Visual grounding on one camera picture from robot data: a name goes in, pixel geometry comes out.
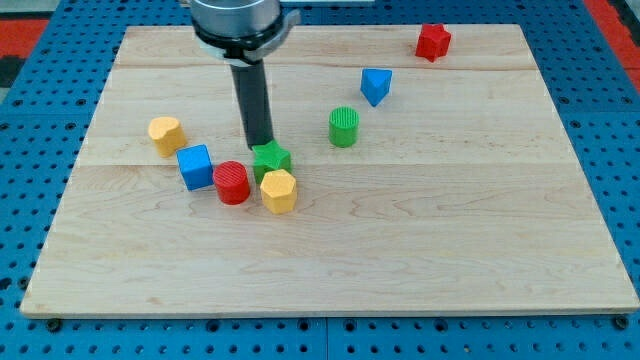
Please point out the blue cube block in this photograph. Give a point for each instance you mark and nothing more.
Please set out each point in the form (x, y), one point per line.
(195, 167)

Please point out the yellow hexagon block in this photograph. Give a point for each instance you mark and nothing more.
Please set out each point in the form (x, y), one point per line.
(279, 191)

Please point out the red cylinder block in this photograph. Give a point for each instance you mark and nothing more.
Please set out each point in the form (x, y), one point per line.
(231, 182)

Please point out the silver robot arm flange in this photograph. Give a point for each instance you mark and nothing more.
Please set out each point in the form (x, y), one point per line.
(241, 32)

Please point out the green cylinder block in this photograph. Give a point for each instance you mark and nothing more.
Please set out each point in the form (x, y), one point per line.
(343, 126)

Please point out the blue triangle block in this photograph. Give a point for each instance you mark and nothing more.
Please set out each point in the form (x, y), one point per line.
(375, 84)

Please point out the green star block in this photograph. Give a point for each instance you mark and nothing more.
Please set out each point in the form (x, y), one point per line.
(270, 157)

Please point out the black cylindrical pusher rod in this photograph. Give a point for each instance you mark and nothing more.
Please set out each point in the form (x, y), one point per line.
(254, 105)

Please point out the wooden board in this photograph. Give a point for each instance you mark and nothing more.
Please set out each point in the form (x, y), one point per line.
(462, 196)

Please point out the yellow heart block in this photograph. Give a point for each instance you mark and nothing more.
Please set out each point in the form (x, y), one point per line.
(167, 135)

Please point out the red star block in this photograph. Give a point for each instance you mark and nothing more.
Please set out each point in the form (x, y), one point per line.
(433, 42)

